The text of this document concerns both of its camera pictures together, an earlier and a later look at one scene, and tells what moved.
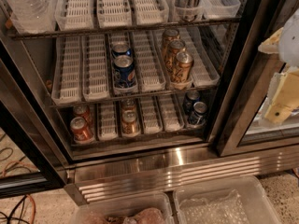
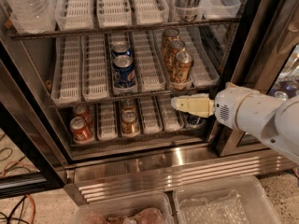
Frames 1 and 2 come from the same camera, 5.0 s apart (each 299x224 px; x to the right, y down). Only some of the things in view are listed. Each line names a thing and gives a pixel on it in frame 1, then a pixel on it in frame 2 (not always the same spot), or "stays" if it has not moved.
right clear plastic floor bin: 239,201 stays
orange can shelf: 181,72 stays
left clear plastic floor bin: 153,208 stays
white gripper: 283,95 → 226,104
